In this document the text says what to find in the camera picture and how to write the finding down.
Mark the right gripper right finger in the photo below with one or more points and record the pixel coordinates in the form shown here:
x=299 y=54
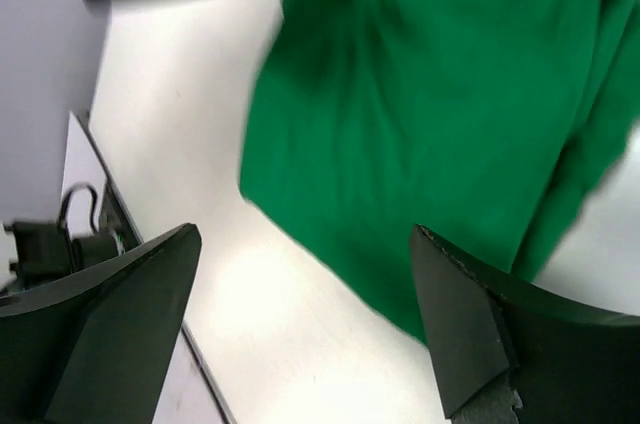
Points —
x=506 y=351

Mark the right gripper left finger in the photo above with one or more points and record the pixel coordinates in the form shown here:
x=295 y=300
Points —
x=95 y=347

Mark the green t shirt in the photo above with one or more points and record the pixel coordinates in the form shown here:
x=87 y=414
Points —
x=488 y=122

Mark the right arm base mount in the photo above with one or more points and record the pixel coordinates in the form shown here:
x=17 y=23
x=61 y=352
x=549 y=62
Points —
x=47 y=251

